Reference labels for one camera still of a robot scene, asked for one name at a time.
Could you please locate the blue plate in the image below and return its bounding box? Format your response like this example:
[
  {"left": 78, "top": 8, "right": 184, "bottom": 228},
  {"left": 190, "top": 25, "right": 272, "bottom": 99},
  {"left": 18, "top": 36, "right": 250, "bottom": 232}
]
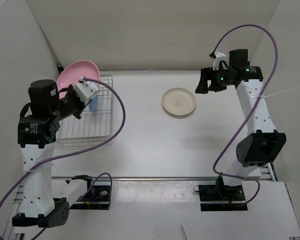
[{"left": 88, "top": 95, "right": 98, "bottom": 112}]

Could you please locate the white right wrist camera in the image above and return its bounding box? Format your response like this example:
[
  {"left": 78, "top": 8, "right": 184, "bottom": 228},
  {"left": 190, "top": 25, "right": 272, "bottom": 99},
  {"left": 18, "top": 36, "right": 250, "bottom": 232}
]
[{"left": 209, "top": 51, "right": 226, "bottom": 71}]

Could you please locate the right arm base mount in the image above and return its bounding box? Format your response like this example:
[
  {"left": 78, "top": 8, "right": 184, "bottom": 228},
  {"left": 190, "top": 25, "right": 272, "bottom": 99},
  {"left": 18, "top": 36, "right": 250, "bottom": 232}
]
[{"left": 192, "top": 177, "right": 248, "bottom": 212}]

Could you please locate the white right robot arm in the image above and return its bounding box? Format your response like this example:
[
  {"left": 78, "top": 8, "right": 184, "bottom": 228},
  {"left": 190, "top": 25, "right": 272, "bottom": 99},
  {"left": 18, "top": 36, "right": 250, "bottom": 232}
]
[{"left": 195, "top": 49, "right": 287, "bottom": 200}]

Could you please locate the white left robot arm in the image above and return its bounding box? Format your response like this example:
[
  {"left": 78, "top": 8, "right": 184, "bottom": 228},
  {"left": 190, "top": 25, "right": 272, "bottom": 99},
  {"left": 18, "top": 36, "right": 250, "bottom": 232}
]
[{"left": 12, "top": 79, "right": 99, "bottom": 228}]

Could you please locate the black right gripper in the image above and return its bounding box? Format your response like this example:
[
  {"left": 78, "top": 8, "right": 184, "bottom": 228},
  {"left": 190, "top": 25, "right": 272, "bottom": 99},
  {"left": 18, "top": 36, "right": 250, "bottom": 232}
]
[{"left": 195, "top": 66, "right": 234, "bottom": 95}]

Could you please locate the pink plate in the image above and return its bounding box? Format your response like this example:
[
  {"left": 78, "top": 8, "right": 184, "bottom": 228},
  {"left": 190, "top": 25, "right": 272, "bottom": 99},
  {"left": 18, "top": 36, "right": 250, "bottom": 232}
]
[{"left": 56, "top": 60, "right": 100, "bottom": 90}]

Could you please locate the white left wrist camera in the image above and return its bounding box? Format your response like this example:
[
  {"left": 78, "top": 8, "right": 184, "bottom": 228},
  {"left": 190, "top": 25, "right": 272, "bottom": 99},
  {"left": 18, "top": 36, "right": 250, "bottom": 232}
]
[{"left": 72, "top": 76, "right": 99, "bottom": 105}]

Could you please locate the cream plate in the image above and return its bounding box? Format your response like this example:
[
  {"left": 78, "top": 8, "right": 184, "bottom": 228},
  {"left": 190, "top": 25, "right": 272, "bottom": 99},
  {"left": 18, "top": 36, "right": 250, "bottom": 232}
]
[{"left": 161, "top": 87, "right": 197, "bottom": 117}]

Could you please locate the metal wire dish rack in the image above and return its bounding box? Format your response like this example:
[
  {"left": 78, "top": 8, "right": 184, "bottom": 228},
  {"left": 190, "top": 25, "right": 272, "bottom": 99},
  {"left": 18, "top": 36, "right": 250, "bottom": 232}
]
[{"left": 56, "top": 85, "right": 113, "bottom": 147}]

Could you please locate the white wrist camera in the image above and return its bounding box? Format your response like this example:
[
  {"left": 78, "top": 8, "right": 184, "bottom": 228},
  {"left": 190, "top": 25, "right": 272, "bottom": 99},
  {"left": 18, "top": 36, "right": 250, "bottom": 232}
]
[
  {"left": 209, "top": 51, "right": 226, "bottom": 71},
  {"left": 72, "top": 76, "right": 99, "bottom": 105}
]

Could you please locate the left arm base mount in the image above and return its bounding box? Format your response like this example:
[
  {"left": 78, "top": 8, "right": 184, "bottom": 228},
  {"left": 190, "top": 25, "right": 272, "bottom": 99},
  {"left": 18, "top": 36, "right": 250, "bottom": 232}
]
[{"left": 65, "top": 172, "right": 113, "bottom": 210}]

